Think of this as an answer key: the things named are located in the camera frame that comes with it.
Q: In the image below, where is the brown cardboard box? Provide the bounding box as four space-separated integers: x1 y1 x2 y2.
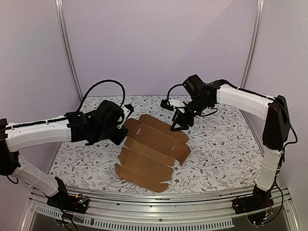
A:
115 115 191 193

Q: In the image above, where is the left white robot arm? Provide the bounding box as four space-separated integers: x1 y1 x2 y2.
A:
0 100 133 209

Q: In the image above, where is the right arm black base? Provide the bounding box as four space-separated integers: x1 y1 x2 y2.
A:
232 185 274 214

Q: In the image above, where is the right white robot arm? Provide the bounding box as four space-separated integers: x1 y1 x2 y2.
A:
167 75 294 192

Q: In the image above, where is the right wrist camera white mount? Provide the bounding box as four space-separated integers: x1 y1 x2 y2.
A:
160 99 186 113

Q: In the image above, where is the left black braided cable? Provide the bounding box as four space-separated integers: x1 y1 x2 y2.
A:
77 80 127 114

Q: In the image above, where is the left aluminium frame post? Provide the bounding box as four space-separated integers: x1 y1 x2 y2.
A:
55 0 83 102

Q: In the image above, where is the aluminium frame post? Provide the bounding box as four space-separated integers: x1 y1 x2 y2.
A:
55 0 83 102
240 0 265 89

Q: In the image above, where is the aluminium front rail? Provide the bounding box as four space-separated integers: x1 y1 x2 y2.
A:
21 187 300 231

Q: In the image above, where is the right aluminium frame post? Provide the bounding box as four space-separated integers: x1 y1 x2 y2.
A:
240 0 265 89

